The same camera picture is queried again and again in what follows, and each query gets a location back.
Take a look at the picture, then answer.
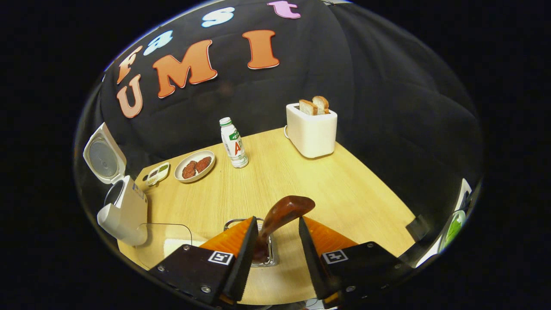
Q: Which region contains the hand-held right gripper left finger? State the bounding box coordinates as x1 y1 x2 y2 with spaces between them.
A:
149 216 259 306

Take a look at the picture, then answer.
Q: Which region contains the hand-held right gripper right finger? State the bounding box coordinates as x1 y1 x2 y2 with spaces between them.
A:
298 216 414 306

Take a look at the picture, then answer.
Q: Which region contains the brown wooden spoon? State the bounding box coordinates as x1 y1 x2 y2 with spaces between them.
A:
252 195 316 263

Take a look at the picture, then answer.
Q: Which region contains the white rice cooker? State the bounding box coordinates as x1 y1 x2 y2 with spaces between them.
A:
83 122 149 247

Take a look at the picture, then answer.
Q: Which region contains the white round plate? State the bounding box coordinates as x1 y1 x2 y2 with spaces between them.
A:
174 150 216 183

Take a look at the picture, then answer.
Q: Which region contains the white bottle green cap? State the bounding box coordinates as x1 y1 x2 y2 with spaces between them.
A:
219 117 249 169

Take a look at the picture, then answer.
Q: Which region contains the white divided sauce dish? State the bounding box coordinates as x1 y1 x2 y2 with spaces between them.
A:
144 162 170 186

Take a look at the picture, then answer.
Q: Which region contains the white toaster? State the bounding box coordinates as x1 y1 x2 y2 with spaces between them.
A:
286 102 338 159

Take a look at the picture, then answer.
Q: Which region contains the green and white object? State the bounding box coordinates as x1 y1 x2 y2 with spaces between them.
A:
437 178 473 254

